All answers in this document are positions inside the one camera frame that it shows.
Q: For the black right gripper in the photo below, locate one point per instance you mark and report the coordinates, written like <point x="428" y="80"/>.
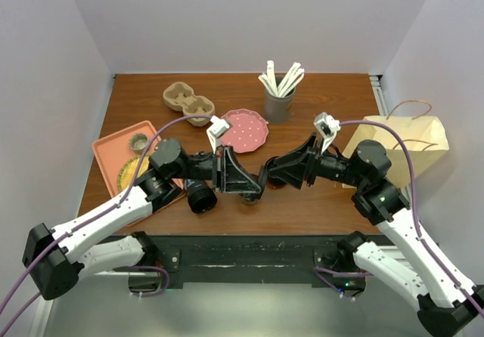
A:
<point x="310" y="161"/>

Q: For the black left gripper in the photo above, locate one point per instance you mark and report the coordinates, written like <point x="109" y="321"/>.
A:
<point x="228" y="174"/>

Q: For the black takeout coffee cup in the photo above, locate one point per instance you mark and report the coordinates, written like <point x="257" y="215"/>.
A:
<point x="250" y="198"/>

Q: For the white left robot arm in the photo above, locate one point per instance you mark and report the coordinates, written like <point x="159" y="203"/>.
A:
<point x="56" y="258"/>

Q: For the grey straw holder cup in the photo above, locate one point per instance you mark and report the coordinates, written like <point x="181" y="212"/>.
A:
<point x="276" y="110"/>

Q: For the beige paper takeout bag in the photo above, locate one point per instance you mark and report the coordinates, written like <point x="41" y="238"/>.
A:
<point x="423" y="135"/>

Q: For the small grey woven coaster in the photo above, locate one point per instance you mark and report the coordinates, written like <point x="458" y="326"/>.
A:
<point x="138" y="142"/>

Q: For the yellow green woven coaster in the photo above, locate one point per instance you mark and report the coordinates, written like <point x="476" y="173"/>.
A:
<point x="126" y="173"/>

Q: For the pink polka dot plate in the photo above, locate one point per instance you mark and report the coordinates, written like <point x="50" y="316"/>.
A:
<point x="248" y="131"/>

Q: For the beige cardboard cup carrier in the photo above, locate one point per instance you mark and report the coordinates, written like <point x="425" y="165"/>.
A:
<point x="181" y="98"/>

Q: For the salmon pink tray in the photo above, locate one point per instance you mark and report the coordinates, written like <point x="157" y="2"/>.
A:
<point x="113" y="152"/>

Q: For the stack of black cups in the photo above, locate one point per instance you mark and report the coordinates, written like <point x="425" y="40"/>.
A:
<point x="201" y="198"/>

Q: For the white paper straw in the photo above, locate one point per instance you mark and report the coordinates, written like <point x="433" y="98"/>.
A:
<point x="270" y="73"/>
<point x="292" y="78"/>
<point x="268" y="85"/>

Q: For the black coffee cup lid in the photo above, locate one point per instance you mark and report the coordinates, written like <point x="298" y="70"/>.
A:
<point x="262" y="180"/>

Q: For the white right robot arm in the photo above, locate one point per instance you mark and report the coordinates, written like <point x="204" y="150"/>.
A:
<point x="444" y="299"/>

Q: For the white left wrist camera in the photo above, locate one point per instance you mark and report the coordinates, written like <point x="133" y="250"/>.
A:
<point x="216" y="130"/>

